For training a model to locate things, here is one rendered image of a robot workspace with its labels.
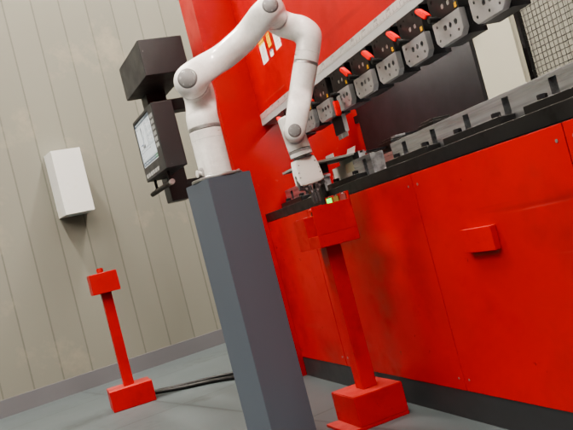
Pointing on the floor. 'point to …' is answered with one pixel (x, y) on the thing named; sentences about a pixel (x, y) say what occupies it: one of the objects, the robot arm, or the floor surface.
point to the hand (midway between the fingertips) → (315, 197)
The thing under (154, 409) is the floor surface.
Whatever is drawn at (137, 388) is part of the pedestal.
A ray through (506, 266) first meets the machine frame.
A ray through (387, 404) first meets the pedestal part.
